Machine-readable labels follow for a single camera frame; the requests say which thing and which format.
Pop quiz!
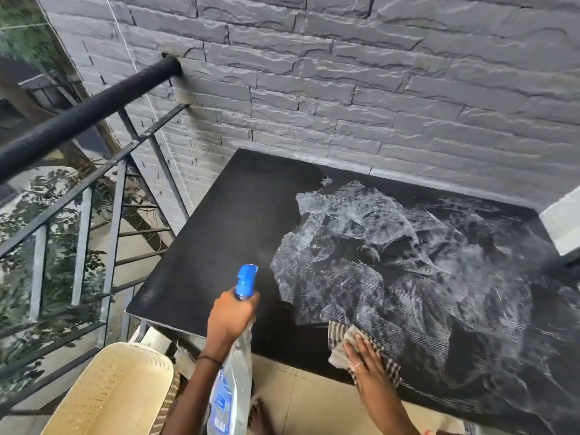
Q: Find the person's right hand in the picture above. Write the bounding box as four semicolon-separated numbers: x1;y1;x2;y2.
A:
343;333;398;400

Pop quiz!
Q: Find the person's left hand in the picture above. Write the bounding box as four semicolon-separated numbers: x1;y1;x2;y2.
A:
205;287;261;355

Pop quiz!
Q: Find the striped cleaning cloth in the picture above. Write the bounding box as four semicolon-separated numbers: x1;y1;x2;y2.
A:
327;321;403;389

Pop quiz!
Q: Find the clear spray bottle blue nozzle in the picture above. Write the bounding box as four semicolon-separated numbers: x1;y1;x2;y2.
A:
206;264;260;435

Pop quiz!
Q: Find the person's left forearm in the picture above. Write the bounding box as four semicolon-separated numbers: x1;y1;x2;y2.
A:
161;348;227;435

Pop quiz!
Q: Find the person's right forearm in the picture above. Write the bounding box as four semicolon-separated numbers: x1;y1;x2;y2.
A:
362;390;421;435

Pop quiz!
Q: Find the brown striped fabric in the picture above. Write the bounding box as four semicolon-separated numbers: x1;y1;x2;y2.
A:
149;371;183;435

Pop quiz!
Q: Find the cream plastic chair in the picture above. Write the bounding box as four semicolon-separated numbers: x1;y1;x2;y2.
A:
40;342;175;435

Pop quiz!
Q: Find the green tree foliage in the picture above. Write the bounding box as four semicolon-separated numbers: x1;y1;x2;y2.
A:
0;167;116;390

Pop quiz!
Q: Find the black metal railing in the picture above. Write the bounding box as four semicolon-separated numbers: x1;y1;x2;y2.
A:
0;54;191;415

